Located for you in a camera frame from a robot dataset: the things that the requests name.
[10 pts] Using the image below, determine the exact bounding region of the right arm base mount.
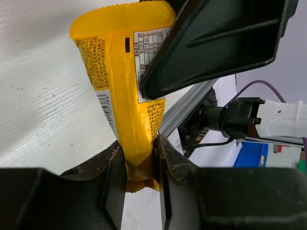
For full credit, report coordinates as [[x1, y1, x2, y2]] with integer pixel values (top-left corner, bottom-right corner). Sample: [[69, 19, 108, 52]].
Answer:
[[177, 88, 217, 158]]

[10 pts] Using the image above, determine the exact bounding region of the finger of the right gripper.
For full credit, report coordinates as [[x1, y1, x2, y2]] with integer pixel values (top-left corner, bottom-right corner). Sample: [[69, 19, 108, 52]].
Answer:
[[140, 0, 298, 100]]

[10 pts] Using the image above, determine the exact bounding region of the blue box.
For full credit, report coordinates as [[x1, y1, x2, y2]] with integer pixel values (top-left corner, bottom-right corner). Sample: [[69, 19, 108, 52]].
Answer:
[[234, 142, 269, 168]]

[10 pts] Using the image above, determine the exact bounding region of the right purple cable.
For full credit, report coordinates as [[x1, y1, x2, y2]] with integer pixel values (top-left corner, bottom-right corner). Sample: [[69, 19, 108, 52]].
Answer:
[[231, 80, 307, 159]]

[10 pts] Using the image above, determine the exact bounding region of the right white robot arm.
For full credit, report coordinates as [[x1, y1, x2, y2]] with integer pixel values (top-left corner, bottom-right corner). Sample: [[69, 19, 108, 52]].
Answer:
[[141, 0, 307, 142]]

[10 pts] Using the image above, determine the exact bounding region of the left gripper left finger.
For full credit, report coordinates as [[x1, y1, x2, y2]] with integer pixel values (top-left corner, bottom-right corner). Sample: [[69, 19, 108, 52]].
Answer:
[[0, 142, 126, 230]]

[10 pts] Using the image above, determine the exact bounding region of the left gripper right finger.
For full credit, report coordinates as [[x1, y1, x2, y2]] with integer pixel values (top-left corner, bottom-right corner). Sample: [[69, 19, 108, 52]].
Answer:
[[154, 135, 307, 230]]

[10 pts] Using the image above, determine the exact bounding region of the yellow snack packet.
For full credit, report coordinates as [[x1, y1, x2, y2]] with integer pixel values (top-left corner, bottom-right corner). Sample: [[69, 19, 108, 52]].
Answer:
[[70, 0, 176, 193]]

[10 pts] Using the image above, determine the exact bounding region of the aluminium table frame rail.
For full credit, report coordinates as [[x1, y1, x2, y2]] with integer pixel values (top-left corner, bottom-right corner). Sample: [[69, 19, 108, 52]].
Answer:
[[159, 80, 216, 137]]

